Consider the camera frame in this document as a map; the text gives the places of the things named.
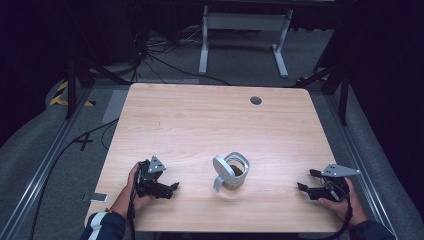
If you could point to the white cup with flip lid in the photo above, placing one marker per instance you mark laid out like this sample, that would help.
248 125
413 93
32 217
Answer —
230 171

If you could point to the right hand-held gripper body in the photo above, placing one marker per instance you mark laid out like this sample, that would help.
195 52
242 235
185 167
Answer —
333 186

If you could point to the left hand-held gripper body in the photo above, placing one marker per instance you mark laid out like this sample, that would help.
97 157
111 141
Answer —
150 181

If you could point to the small white floor tag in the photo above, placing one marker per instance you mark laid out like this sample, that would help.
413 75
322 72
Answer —
96 197

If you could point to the grey round table grommet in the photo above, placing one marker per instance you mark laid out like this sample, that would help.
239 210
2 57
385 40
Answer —
255 100

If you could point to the person's right hand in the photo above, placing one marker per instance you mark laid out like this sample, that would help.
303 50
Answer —
353 206

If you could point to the black tripod stand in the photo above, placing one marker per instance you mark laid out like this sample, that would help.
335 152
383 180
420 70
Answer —
343 96
71 86

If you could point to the person's left hand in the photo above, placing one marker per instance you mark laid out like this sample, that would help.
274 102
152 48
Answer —
132 181

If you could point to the yellow and black floor tape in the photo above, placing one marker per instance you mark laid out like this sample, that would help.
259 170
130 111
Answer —
60 98

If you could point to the grey metal floor rail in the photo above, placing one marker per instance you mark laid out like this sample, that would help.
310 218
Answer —
36 180
363 173

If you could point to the grey flat floor plate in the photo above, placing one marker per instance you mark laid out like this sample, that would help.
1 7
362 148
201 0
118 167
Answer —
115 106

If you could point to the black tape cross mark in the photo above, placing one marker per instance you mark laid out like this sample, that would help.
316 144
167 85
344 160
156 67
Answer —
84 140

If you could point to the grey metal desk frame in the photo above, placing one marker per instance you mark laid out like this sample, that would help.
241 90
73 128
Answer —
245 21

